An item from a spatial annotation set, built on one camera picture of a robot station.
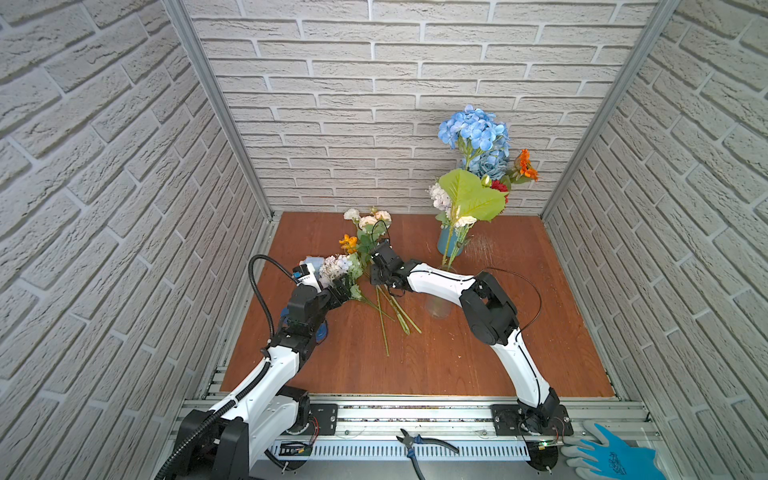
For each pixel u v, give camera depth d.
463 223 0.74
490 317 0.57
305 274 0.73
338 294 0.75
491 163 0.81
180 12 0.69
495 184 0.79
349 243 1.07
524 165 0.76
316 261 0.95
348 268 0.93
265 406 0.49
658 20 0.70
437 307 0.92
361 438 0.72
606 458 0.68
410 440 0.70
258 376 0.49
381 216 1.14
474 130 0.61
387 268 0.77
